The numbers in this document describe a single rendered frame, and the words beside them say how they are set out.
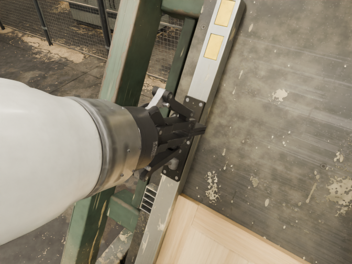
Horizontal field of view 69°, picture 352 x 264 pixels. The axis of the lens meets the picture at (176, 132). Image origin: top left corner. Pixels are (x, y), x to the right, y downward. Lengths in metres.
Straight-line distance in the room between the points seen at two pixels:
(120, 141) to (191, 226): 0.48
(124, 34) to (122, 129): 0.49
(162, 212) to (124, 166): 0.45
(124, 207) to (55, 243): 1.40
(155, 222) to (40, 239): 1.65
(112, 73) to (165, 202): 0.36
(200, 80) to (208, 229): 0.35
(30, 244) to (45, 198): 2.11
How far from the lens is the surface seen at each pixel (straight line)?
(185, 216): 0.67
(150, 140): 0.27
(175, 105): 0.34
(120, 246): 1.18
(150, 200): 0.70
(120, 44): 0.70
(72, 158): 0.18
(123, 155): 0.23
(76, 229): 0.89
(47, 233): 2.27
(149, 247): 0.74
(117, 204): 0.86
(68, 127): 0.18
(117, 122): 0.23
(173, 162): 0.60
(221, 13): 0.60
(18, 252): 2.30
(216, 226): 0.65
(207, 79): 0.58
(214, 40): 0.59
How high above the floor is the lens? 1.85
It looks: 42 degrees down
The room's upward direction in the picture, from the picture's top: straight up
